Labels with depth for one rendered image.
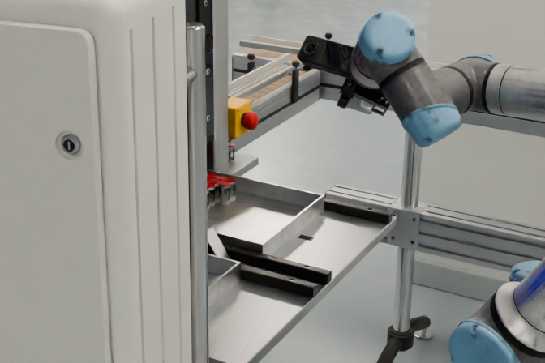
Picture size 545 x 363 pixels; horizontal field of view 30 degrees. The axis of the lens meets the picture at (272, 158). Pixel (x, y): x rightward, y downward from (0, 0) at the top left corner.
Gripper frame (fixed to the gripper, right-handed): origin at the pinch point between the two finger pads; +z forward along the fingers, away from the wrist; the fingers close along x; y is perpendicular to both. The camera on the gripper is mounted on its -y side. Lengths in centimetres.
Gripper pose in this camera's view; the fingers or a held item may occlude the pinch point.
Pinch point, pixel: (345, 92)
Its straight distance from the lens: 175.6
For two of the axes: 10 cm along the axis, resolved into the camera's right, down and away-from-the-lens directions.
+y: 9.0, 4.3, -0.4
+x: 4.2, -8.8, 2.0
